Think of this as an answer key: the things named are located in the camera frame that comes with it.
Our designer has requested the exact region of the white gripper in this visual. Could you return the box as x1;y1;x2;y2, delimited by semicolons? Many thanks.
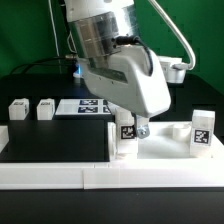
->
79;46;171;139

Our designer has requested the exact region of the white square tabletop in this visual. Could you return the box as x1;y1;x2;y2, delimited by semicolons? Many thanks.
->
108;122;224;162

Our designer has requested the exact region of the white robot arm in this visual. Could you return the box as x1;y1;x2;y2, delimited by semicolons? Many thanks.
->
65;0;171;138

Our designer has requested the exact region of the white U-shaped obstacle fence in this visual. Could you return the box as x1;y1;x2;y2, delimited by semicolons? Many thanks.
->
0;124;224;191

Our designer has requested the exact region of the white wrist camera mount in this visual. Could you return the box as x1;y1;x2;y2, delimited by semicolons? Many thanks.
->
159;56;186;84

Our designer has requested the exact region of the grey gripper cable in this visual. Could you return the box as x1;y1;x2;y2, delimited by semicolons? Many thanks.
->
146;0;197;71

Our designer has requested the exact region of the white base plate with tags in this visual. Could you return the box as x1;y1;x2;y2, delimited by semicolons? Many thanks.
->
56;99;111;116

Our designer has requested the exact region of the black cable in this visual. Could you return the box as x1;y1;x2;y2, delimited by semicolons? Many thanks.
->
9;0;81;76

